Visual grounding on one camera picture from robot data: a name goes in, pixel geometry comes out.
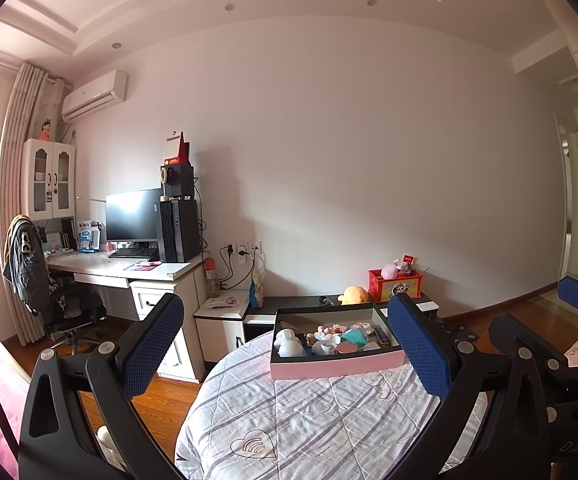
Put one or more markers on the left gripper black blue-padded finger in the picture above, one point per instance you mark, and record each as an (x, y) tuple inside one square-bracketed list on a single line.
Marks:
[(456, 378), (56, 441)]

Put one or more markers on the rose gold round tin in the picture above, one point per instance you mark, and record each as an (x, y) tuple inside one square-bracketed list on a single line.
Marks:
[(346, 347)]

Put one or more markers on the striped white tablecloth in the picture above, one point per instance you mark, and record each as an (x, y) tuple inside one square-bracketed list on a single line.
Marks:
[(244, 425)]

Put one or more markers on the black office chair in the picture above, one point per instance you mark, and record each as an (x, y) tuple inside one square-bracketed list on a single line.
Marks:
[(70, 312)]

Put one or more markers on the red toy box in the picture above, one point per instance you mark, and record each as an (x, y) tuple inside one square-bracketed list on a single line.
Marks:
[(381, 289)]

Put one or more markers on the pink plush toy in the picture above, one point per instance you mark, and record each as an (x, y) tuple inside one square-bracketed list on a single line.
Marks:
[(391, 270)]

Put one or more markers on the yellow octopus plush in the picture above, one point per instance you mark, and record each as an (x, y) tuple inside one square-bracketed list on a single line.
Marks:
[(354, 295)]

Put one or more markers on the white computer desk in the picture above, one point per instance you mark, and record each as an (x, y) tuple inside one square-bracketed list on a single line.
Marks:
[(130, 288)]

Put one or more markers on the white small side cabinet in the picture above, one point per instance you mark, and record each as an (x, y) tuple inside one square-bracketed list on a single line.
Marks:
[(220, 324)]

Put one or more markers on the pink green storage box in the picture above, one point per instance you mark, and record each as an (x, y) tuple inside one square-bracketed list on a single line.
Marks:
[(381, 352)]

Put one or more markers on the black low cabinet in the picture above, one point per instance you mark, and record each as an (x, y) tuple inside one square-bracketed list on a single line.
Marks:
[(260, 320)]

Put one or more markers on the computer monitor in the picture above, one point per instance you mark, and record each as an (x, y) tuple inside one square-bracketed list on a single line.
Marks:
[(132, 216)]

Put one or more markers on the black computer tower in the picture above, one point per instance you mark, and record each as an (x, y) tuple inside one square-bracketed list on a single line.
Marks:
[(178, 230)]

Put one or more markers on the colourful snack bag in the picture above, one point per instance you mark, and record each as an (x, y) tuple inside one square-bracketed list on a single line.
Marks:
[(256, 291)]

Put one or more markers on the white glass-door cabinet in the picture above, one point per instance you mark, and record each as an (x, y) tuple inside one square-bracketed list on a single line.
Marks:
[(48, 180)]

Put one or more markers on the black box on tower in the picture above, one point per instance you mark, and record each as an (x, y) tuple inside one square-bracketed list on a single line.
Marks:
[(178, 181)]

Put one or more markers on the wall air conditioner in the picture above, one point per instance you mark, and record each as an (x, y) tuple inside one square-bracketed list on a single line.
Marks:
[(98, 94)]

